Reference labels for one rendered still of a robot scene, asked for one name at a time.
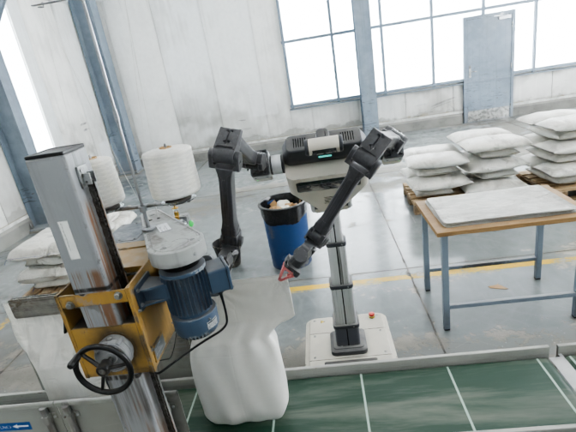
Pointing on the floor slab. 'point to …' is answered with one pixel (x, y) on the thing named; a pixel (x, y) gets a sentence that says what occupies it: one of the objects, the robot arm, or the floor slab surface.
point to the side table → (489, 261)
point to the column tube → (93, 273)
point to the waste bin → (284, 226)
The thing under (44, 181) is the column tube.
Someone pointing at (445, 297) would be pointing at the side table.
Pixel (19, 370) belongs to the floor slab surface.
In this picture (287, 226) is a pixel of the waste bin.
